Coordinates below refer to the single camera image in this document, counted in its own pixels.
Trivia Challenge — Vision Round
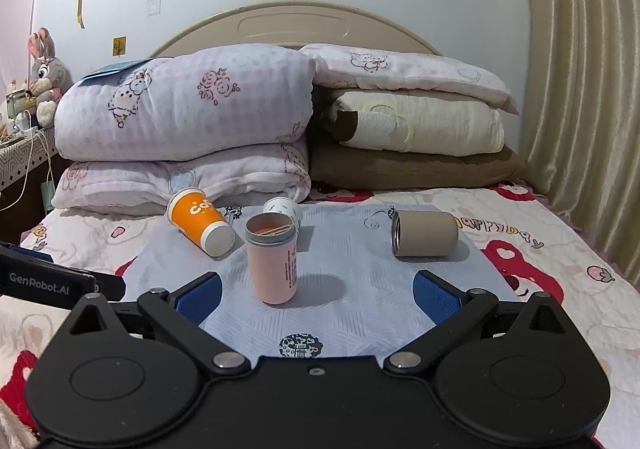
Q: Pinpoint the white patterned paper cup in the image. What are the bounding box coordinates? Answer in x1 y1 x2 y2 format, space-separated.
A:
262 196 303 233

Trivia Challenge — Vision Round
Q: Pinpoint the pink checkered folded quilt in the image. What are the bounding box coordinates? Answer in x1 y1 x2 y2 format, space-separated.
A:
51 139 312 217
54 45 317 164

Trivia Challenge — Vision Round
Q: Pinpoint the beige headboard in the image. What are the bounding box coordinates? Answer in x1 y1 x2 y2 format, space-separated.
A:
149 2 443 59

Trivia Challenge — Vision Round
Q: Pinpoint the white cable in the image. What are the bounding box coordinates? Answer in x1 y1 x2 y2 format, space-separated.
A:
0 128 58 215

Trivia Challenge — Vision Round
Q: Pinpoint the orange paper cup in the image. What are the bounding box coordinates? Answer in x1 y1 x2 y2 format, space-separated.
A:
166 187 236 258

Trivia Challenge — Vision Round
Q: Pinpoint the cream folded blanket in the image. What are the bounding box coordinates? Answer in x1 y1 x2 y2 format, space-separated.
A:
320 89 506 155

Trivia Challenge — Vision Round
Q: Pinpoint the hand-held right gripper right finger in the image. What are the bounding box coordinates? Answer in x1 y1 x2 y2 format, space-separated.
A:
382 270 570 374

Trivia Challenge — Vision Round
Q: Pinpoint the light blue mat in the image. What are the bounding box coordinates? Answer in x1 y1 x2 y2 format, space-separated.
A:
116 203 521 360

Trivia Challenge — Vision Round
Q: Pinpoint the white box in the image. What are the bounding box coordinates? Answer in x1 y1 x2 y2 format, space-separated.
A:
5 89 32 119

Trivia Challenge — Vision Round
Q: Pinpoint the taupe cup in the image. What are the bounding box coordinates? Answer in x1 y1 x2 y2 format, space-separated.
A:
390 210 459 258

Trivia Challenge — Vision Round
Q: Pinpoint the nightstand with patterned cloth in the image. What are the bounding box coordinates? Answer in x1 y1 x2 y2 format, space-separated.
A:
0 126 58 240

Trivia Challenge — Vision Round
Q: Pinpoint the beige curtain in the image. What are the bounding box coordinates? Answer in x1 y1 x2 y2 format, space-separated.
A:
517 0 640 290

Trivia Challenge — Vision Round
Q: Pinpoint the pink wall cloth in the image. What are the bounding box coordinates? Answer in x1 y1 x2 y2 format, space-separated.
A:
0 0 43 100

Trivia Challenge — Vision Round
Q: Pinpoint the brown pillow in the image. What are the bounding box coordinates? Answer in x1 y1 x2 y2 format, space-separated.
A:
309 136 528 191

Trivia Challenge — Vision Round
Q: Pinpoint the pink cup with grey rim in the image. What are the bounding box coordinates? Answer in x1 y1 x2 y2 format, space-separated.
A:
244 214 300 306

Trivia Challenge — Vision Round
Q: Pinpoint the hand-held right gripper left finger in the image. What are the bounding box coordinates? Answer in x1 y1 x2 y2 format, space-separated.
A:
67 272 251 377

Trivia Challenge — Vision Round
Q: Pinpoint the blue paper sheet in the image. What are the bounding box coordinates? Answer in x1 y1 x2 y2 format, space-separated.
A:
80 58 151 80

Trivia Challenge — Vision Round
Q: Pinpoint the grey plush bunny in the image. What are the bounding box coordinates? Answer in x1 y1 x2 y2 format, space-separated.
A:
27 28 75 127

